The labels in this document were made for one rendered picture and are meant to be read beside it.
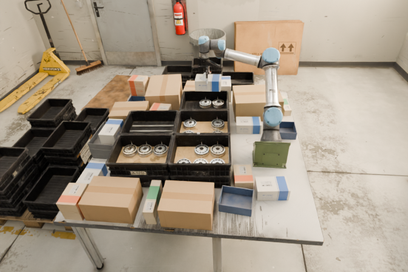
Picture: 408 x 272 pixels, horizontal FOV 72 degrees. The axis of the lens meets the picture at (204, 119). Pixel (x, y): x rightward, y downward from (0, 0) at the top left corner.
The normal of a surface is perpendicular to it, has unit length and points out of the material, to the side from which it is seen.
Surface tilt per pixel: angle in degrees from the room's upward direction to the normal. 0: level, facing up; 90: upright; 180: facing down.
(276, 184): 0
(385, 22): 90
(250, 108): 90
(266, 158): 90
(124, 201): 0
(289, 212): 0
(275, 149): 90
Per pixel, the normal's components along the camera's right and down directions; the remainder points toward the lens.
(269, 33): -0.11, 0.46
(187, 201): -0.04, -0.80
